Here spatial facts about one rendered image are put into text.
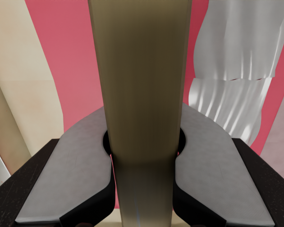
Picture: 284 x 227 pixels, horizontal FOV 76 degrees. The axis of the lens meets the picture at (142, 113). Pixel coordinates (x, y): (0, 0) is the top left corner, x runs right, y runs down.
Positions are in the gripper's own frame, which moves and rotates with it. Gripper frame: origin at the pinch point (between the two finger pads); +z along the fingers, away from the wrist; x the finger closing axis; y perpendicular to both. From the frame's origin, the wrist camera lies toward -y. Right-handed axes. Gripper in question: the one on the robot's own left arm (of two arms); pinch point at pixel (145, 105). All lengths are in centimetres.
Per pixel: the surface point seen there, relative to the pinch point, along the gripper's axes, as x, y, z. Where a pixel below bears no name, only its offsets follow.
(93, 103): -5.3, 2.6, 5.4
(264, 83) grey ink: 10.7, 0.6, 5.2
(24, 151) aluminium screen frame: -14.2, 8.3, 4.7
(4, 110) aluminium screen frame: -14.2, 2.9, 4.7
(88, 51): -5.0, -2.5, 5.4
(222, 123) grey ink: 7.6, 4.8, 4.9
